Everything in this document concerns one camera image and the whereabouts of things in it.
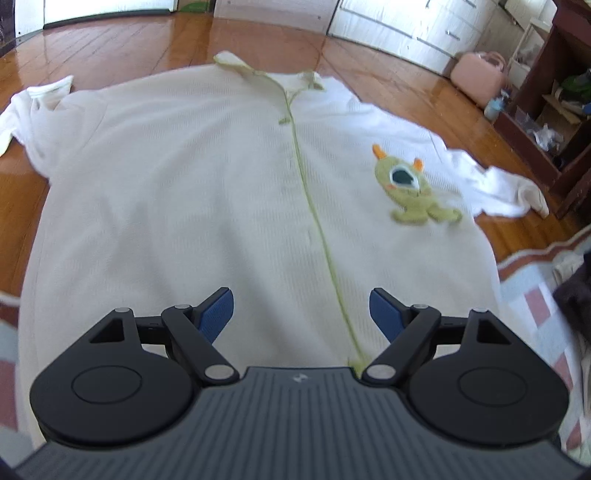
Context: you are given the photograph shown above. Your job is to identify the white door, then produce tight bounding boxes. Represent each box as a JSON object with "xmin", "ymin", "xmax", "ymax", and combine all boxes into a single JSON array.
[{"xmin": 44, "ymin": 0, "xmax": 179, "ymax": 31}]

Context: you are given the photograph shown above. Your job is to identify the pink case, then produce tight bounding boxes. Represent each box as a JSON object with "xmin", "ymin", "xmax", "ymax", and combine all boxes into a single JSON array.
[{"xmin": 450, "ymin": 51, "xmax": 509, "ymax": 110}]

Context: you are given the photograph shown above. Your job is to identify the white waffle-knit garment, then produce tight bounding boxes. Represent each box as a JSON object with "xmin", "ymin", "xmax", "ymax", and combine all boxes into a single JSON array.
[{"xmin": 0, "ymin": 51, "xmax": 551, "ymax": 457}]

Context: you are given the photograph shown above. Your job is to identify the crumpled white papers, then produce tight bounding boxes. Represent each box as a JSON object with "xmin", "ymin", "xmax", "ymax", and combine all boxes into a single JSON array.
[{"xmin": 526, "ymin": 124, "xmax": 565, "ymax": 154}]

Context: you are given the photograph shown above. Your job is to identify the green bundle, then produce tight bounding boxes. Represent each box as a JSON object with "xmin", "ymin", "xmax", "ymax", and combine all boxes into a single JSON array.
[{"xmin": 560, "ymin": 71, "xmax": 591, "ymax": 105}]

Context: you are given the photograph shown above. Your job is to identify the light wooden panel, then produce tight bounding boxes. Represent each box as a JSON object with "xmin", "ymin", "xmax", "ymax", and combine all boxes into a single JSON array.
[{"xmin": 213, "ymin": 0, "xmax": 341, "ymax": 34}]

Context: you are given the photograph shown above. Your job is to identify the small blue object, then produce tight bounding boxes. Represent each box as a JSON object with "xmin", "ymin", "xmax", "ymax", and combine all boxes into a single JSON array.
[{"xmin": 484, "ymin": 90, "xmax": 511, "ymax": 121}]

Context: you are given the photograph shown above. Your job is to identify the dark cloth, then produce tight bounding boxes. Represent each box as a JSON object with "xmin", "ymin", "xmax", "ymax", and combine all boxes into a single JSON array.
[{"xmin": 551, "ymin": 249, "xmax": 591, "ymax": 334}]

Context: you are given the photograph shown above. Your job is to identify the white drawer cabinet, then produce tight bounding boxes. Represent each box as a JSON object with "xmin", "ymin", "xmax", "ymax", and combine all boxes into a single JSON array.
[{"xmin": 327, "ymin": 0, "xmax": 509, "ymax": 77}]

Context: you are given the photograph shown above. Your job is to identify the dark wooden shelf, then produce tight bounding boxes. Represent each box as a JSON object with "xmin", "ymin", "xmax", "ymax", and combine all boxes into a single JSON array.
[{"xmin": 493, "ymin": 0, "xmax": 591, "ymax": 220}]

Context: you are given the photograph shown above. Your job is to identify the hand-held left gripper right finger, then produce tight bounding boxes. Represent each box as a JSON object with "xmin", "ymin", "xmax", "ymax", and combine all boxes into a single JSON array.
[{"xmin": 362, "ymin": 287, "xmax": 536, "ymax": 386}]

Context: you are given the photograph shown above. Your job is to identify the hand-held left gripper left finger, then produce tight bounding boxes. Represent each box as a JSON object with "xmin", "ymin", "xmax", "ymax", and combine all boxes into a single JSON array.
[{"xmin": 65, "ymin": 287, "xmax": 239, "ymax": 386}]

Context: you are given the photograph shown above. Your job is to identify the patterned rug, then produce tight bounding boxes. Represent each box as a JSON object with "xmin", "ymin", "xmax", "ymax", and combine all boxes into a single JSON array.
[{"xmin": 0, "ymin": 231, "xmax": 591, "ymax": 464}]

